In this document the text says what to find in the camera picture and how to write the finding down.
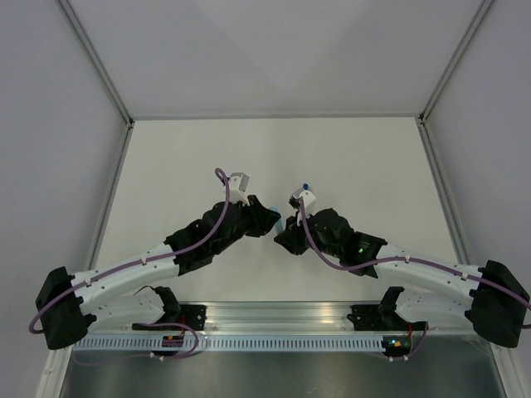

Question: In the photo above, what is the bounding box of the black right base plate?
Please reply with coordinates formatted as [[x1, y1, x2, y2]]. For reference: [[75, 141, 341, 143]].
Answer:
[[347, 303, 426, 332]]

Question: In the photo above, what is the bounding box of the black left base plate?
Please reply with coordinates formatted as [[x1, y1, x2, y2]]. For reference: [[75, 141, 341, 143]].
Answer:
[[132, 304, 207, 332]]

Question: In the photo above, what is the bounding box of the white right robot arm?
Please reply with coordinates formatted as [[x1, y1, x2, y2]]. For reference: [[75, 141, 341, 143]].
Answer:
[[274, 208, 530, 348]]

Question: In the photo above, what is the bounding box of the aluminium mounting rail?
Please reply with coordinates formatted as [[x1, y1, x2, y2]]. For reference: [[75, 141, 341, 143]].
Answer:
[[119, 300, 474, 334]]

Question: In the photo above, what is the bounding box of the right aluminium frame post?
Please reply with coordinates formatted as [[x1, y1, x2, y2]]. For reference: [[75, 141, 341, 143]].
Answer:
[[417, 0, 496, 125]]

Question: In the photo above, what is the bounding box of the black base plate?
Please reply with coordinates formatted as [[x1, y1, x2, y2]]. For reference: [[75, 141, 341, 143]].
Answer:
[[132, 304, 207, 332], [347, 303, 426, 332]]

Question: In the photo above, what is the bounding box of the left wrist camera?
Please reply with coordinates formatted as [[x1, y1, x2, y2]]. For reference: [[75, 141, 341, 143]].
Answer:
[[228, 172, 250, 206]]

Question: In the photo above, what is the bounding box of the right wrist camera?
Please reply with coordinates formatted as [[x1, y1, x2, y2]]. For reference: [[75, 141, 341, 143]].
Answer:
[[289, 185, 317, 225]]

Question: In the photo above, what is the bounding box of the translucent light blue cap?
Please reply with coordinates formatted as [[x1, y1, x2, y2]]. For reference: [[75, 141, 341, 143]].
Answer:
[[275, 221, 285, 234]]

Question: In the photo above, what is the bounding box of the left aluminium frame post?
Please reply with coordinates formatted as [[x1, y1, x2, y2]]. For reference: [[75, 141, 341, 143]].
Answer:
[[55, 0, 134, 129]]

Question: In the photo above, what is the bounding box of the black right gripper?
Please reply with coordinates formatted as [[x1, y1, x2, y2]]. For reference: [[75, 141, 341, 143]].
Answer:
[[275, 209, 342, 259]]

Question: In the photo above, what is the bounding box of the white slotted cable duct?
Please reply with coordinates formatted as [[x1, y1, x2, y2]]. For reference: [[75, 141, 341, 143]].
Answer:
[[74, 333, 384, 352]]

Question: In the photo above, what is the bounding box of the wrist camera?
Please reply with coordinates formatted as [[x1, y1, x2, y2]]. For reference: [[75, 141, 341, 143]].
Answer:
[[228, 172, 250, 206], [289, 185, 317, 225]]

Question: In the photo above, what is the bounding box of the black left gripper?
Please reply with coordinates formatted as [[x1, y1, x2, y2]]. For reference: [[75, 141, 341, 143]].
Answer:
[[212, 196, 281, 256]]

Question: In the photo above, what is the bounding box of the aluminium frame post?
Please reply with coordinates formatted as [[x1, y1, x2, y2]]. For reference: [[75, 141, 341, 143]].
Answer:
[[417, 0, 496, 125], [55, 0, 134, 129]]

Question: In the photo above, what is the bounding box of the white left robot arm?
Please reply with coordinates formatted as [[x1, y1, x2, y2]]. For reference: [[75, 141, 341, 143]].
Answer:
[[29, 195, 281, 350]]

